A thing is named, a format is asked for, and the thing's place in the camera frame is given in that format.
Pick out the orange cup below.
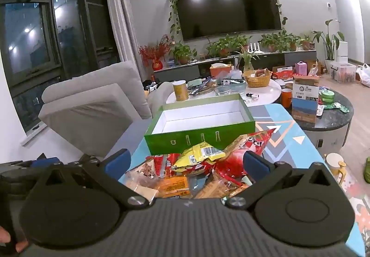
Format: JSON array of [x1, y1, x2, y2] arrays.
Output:
[[281, 88, 292, 108]]

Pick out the teal tray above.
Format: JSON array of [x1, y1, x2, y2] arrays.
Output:
[[215, 77, 247, 95]]

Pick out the red and white box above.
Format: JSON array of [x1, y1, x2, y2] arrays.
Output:
[[273, 66, 295, 81]]

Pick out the dark round table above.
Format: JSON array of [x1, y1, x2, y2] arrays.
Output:
[[282, 88, 355, 149]]

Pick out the grey sofa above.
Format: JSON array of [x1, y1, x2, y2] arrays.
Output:
[[38, 60, 174, 159]]

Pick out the clear storage bin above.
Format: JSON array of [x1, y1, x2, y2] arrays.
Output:
[[330, 62, 357, 83]]

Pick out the dark framed window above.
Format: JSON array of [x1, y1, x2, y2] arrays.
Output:
[[0, 0, 122, 134]]

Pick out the white round table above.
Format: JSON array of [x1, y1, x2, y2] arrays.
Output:
[[166, 70, 282, 107]]

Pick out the large red snack packet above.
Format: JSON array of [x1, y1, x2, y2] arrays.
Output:
[[214, 127, 275, 185]]

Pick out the brown nut snack packet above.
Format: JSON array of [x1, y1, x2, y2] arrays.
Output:
[[124, 159, 159, 207]]

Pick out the white curtain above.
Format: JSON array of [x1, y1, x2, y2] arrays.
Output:
[[102, 0, 146, 81]]

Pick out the floral rug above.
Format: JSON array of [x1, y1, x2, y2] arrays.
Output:
[[318, 156, 370, 257]]

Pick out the green cardboard box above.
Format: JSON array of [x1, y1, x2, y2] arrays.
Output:
[[144, 93, 256, 156]]

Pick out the plant in glass vase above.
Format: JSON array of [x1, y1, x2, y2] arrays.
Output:
[[235, 46, 261, 72]]

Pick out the red flower arrangement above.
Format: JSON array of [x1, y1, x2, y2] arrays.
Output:
[[138, 35, 174, 71]]

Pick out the black television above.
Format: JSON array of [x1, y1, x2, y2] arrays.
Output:
[[172, 0, 282, 41]]

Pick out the small red snack packet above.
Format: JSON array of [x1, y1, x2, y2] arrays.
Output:
[[152, 154, 165, 178]]

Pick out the white jug with yellow handle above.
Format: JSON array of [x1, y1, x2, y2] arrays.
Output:
[[324, 153, 347, 185]]

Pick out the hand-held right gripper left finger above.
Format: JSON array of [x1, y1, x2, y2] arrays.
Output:
[[37, 148, 151, 211]]

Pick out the green foil packet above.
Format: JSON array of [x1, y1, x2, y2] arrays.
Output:
[[324, 102, 351, 113]]

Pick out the potted green plant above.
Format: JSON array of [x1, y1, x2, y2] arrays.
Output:
[[170, 42, 197, 65], [207, 37, 236, 58], [301, 33, 315, 50], [234, 35, 252, 50], [258, 34, 279, 53], [279, 31, 301, 51]]

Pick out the yellow snack packet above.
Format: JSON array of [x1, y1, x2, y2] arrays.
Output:
[[170, 141, 226, 174]]

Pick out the clear biscuit packet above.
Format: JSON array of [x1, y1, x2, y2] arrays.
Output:
[[192, 177, 249, 200]]

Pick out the wicker basket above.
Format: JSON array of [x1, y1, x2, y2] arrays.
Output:
[[243, 69, 273, 88]]

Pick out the white plastic bag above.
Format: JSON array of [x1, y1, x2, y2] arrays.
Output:
[[357, 64, 370, 87]]

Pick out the tall leafy potted plant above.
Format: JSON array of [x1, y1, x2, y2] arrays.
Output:
[[312, 19, 345, 72]]

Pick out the black clothes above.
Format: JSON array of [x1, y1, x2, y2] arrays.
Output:
[[142, 79, 158, 92]]

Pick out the white air purifier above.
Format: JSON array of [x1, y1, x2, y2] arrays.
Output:
[[337, 41, 348, 62]]

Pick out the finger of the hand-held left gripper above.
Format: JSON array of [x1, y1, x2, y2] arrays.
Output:
[[29, 153, 63, 170]]

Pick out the brown and blue cardboard box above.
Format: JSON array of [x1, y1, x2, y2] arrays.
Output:
[[291, 76, 320, 124]]

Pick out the yellow can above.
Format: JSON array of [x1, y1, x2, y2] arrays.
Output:
[[173, 80, 189, 101]]

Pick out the orange tissue box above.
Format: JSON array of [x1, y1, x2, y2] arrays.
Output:
[[210, 63, 233, 78]]

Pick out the person's left hand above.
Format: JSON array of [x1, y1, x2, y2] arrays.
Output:
[[0, 226, 29, 252]]

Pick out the grey television cabinet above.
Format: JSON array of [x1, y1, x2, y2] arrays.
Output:
[[153, 50, 317, 82]]

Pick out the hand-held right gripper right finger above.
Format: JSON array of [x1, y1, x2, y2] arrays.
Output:
[[221, 150, 334, 211]]

